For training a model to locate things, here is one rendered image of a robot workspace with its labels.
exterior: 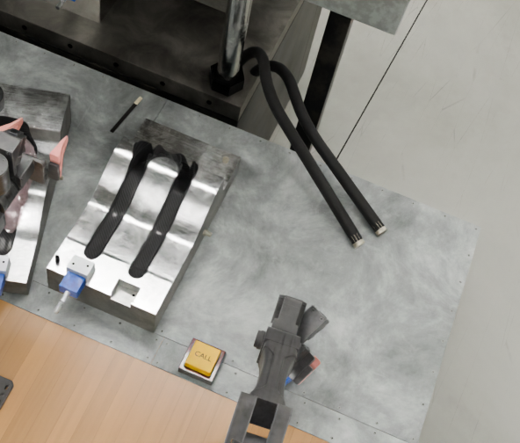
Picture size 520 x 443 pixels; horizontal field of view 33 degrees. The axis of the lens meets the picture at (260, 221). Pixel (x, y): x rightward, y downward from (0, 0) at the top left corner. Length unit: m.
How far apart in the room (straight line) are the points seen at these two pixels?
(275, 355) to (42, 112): 0.91
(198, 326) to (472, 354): 1.32
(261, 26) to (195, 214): 0.77
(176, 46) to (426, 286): 0.96
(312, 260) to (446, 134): 1.55
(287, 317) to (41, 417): 0.56
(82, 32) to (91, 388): 1.04
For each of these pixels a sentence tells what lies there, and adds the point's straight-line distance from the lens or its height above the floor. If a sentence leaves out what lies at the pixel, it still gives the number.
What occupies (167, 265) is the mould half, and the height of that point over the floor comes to 0.89.
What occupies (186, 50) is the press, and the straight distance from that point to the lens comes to 2.51.
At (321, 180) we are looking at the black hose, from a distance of 2.18.
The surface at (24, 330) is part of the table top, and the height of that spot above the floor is 0.80.
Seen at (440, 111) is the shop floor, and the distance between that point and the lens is 3.65.
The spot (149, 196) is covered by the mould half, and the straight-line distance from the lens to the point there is 2.04.
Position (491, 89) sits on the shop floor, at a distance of 3.82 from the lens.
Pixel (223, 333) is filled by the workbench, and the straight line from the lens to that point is 2.01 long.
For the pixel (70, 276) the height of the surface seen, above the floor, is 0.90.
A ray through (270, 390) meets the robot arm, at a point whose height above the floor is 1.22.
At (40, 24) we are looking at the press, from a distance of 2.56.
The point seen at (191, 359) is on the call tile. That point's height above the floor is 0.84.
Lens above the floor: 2.60
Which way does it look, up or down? 56 degrees down
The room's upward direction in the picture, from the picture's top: 16 degrees clockwise
